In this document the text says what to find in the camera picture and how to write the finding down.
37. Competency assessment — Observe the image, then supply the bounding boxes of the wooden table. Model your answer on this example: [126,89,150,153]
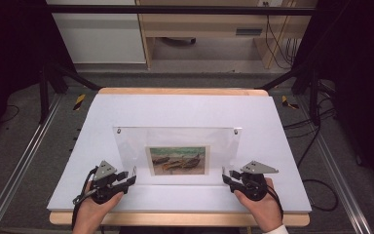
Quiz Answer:
[49,87,311,227]

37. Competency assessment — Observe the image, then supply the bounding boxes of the hand-held gripper black cable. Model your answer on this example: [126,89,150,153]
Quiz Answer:
[71,166,99,230]
[266,178,339,222]

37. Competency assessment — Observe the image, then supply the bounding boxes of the boat painting photo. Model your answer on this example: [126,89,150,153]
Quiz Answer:
[145,144,210,177]

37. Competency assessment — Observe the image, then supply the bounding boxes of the person's left hand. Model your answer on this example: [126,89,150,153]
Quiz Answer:
[72,179,125,234]

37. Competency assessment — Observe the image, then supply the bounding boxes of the light wooden desk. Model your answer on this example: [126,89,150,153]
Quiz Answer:
[135,0,319,70]

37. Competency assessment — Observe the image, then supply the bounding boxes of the thin black floor cable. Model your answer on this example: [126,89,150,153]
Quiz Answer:
[0,104,20,124]

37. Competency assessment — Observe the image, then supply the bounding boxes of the grey desk label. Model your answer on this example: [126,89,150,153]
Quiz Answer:
[235,28,264,37]

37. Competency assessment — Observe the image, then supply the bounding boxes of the left hand-held gripper black cable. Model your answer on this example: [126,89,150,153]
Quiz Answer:
[71,166,99,230]

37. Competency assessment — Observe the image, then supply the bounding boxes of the aluminium floor rail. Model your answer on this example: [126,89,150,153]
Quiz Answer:
[296,96,373,234]
[0,94,63,234]

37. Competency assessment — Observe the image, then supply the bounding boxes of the black curtain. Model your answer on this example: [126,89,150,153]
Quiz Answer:
[0,0,76,149]
[294,0,374,200]

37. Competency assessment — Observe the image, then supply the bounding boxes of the black metal stand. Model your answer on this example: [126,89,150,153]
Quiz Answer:
[256,62,323,127]
[38,61,102,125]

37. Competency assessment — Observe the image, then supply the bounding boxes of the black floor cables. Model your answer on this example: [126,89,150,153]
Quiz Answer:
[283,81,337,168]

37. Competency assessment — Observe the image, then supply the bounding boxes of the black hanging cables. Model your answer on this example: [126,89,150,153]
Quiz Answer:
[262,1,303,70]

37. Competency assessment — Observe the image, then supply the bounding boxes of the pale purple table mat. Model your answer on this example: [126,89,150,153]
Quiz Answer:
[47,94,313,215]

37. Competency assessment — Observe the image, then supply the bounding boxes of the person's right hand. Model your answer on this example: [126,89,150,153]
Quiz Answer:
[233,177,284,233]

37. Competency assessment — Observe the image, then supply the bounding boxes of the clear acrylic photo frame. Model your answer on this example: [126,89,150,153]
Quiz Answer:
[112,126,243,186]

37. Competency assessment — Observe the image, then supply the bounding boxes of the black horizontal frame bar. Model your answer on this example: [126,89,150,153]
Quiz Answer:
[45,4,318,17]

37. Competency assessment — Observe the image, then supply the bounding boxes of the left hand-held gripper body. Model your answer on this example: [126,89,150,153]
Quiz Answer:
[89,160,126,205]

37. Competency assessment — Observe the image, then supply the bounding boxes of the right hand-held gripper black cable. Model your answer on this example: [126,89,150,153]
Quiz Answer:
[266,178,339,222]

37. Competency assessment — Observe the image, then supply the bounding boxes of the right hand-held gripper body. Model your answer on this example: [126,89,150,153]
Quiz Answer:
[240,160,280,202]

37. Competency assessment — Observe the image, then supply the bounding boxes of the white cabinet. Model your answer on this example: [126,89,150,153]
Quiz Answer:
[45,0,147,64]

